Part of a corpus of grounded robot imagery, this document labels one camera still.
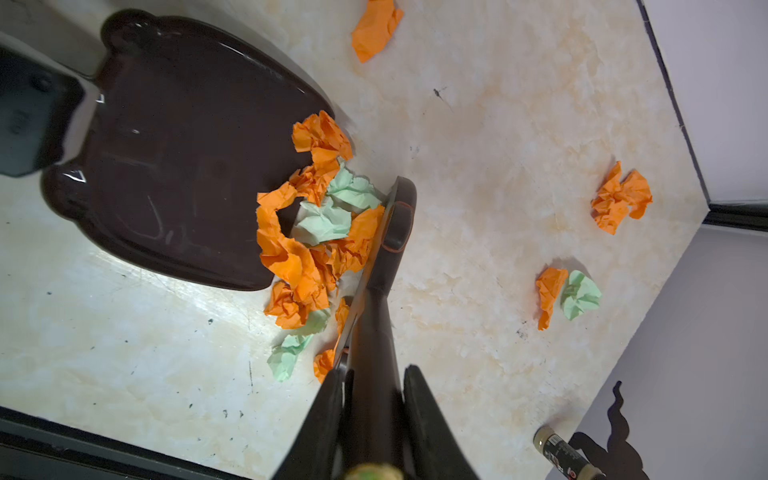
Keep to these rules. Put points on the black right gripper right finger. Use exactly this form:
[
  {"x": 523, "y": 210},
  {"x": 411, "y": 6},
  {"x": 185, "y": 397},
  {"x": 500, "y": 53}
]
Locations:
[{"x": 436, "y": 453}]

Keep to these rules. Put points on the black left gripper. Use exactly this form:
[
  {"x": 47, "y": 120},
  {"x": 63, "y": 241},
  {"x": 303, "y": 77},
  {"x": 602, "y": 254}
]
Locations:
[{"x": 37, "y": 103}]

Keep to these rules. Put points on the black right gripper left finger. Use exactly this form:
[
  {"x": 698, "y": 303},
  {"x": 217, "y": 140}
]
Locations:
[{"x": 317, "y": 451}]

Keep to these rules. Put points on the dark brown hand brush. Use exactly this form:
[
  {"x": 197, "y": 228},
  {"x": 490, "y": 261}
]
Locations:
[{"x": 373, "y": 424}]

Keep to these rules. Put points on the dark brown plastic dustpan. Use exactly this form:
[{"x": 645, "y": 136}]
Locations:
[{"x": 192, "y": 125}]

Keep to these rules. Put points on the small dark bottle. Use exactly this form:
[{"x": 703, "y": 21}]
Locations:
[{"x": 563, "y": 457}]

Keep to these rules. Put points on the orange green scrap front right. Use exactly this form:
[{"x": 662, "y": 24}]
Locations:
[{"x": 284, "y": 356}]

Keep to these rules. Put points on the orange green scrap right edge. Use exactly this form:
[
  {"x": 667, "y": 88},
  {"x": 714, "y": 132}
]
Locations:
[{"x": 574, "y": 291}]

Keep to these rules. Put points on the orange paper scrap pile centre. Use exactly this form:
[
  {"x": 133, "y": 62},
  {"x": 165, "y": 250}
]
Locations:
[{"x": 316, "y": 226}]

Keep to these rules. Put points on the orange paper scrap far right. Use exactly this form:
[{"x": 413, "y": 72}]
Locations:
[{"x": 620, "y": 197}]

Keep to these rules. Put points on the orange paper scrap left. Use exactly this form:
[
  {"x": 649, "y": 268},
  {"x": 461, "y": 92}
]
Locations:
[{"x": 375, "y": 28}]

